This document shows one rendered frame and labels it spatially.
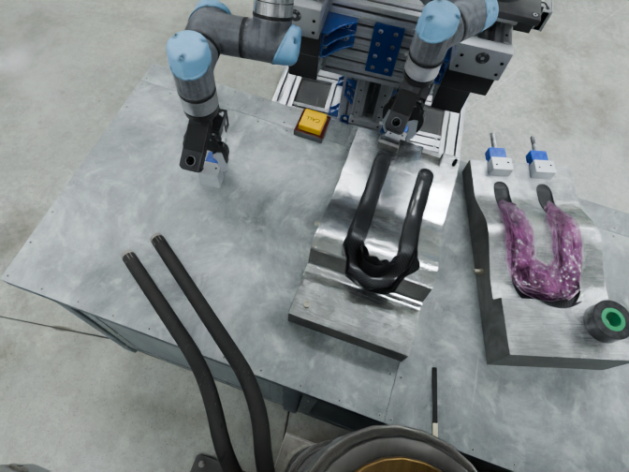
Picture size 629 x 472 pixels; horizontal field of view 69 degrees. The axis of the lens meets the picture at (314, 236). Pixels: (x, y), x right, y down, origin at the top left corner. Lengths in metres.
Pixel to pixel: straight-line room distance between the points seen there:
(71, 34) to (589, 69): 2.83
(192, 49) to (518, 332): 0.81
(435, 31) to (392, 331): 0.60
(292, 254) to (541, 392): 0.62
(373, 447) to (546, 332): 0.82
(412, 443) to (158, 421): 1.62
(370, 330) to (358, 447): 0.73
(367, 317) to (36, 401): 1.36
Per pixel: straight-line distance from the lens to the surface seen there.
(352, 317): 0.96
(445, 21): 0.98
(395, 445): 0.24
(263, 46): 0.93
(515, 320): 1.01
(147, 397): 1.86
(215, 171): 1.12
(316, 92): 2.16
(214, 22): 0.96
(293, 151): 1.21
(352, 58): 1.52
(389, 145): 1.18
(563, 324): 1.06
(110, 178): 1.24
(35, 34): 2.99
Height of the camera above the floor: 1.78
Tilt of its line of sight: 64 degrees down
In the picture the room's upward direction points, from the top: 9 degrees clockwise
